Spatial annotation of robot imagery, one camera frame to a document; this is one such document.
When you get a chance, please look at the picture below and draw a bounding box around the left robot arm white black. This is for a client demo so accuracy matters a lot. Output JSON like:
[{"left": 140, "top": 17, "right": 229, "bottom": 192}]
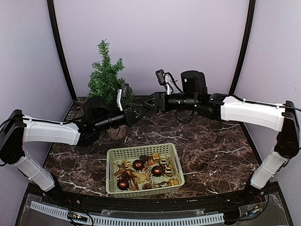
[{"left": 0, "top": 97, "right": 149, "bottom": 205}]

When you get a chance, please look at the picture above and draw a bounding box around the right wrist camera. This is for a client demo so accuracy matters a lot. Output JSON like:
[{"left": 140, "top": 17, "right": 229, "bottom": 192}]
[{"left": 155, "top": 69, "right": 175, "bottom": 95}]

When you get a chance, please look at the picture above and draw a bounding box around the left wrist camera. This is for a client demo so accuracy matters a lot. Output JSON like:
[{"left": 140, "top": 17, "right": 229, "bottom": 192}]
[{"left": 116, "top": 83, "right": 129, "bottom": 111}]

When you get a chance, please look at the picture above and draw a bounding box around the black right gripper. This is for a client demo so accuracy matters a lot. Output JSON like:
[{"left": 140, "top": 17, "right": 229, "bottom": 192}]
[{"left": 141, "top": 91, "right": 198, "bottom": 112}]

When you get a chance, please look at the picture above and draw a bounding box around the gold gift box ornament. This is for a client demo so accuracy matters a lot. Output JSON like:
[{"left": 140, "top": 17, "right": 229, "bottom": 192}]
[
  {"left": 166, "top": 179, "right": 180, "bottom": 187},
  {"left": 152, "top": 153, "right": 160, "bottom": 162}
]

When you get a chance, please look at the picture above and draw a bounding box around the small green christmas tree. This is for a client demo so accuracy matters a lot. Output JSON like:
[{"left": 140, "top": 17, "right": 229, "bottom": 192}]
[{"left": 83, "top": 40, "right": 134, "bottom": 139}]

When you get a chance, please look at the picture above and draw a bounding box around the shiny gold ball ornament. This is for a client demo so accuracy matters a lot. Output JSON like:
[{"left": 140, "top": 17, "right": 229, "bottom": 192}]
[{"left": 164, "top": 167, "right": 174, "bottom": 178}]

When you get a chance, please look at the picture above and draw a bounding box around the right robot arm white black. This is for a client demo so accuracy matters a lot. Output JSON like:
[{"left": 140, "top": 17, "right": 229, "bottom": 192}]
[{"left": 142, "top": 92, "right": 300, "bottom": 204}]

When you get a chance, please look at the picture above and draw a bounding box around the gold star ornament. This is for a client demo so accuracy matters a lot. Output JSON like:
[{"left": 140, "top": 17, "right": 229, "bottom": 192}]
[{"left": 114, "top": 159, "right": 133, "bottom": 176}]

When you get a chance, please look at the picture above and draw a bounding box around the brown ball ornament front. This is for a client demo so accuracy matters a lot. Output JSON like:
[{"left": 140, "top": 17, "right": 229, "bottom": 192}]
[{"left": 117, "top": 179, "right": 129, "bottom": 191}]

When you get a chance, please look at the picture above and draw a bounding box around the black front table rail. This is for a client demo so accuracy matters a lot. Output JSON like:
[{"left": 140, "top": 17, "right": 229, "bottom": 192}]
[{"left": 41, "top": 191, "right": 267, "bottom": 213}]

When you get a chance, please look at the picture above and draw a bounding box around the white slotted cable duct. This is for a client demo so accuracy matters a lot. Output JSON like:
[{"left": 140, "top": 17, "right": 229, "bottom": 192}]
[{"left": 30, "top": 201, "right": 225, "bottom": 226}]

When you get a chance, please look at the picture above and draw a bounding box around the pine cone ornament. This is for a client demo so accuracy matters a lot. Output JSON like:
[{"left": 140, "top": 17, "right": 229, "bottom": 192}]
[{"left": 139, "top": 155, "right": 152, "bottom": 165}]

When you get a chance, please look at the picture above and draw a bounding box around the cream perforated plastic basket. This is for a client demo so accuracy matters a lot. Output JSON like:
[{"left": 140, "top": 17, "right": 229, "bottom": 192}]
[{"left": 106, "top": 143, "right": 185, "bottom": 198}]

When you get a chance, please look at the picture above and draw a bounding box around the black corner frame post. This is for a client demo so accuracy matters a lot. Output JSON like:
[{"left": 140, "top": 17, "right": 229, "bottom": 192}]
[{"left": 47, "top": 0, "right": 77, "bottom": 101}]

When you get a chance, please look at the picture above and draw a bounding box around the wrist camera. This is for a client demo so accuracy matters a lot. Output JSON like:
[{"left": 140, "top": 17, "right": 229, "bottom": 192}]
[
  {"left": 116, "top": 83, "right": 129, "bottom": 111},
  {"left": 155, "top": 69, "right": 175, "bottom": 95}
]

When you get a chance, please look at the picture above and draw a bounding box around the brown ball ornament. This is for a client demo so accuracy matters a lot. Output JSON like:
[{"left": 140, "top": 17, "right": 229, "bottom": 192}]
[
  {"left": 117, "top": 179, "right": 129, "bottom": 191},
  {"left": 132, "top": 160, "right": 144, "bottom": 171},
  {"left": 151, "top": 166, "right": 163, "bottom": 177}
]

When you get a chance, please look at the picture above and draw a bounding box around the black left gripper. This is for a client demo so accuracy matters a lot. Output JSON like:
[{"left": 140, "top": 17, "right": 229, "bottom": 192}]
[{"left": 95, "top": 104, "right": 150, "bottom": 133}]

